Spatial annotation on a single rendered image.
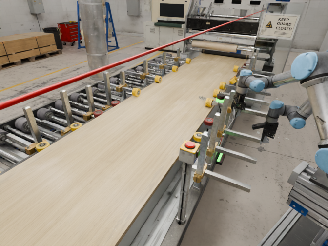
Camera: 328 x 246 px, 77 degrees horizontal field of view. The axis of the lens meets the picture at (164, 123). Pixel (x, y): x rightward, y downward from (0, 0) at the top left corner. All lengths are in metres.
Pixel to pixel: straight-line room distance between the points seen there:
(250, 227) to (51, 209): 1.68
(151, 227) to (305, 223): 1.35
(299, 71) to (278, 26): 2.63
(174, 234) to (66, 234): 0.53
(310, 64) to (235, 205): 1.61
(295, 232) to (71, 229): 1.66
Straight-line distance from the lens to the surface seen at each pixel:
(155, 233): 1.32
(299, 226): 2.16
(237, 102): 1.53
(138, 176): 1.20
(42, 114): 2.14
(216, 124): 1.38
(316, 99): 1.10
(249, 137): 1.72
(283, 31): 3.72
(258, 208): 2.40
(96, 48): 5.07
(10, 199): 1.30
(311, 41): 10.38
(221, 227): 2.15
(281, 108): 1.59
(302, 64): 1.11
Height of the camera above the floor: 1.76
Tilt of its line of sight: 32 degrees down
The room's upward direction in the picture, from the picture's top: 2 degrees clockwise
